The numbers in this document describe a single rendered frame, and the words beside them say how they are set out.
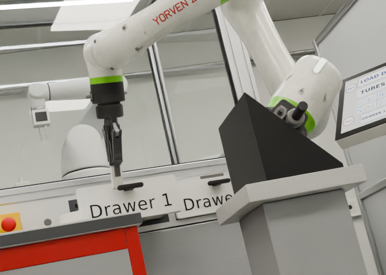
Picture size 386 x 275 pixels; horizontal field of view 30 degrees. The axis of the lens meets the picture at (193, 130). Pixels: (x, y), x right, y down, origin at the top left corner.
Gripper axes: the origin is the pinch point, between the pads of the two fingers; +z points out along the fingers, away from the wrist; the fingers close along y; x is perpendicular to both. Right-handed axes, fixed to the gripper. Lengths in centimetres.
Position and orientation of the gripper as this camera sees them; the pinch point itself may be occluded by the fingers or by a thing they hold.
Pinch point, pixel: (116, 176)
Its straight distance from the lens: 202.2
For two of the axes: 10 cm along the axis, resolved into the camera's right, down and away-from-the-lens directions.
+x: 9.3, -1.2, 3.4
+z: 1.0, 9.9, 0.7
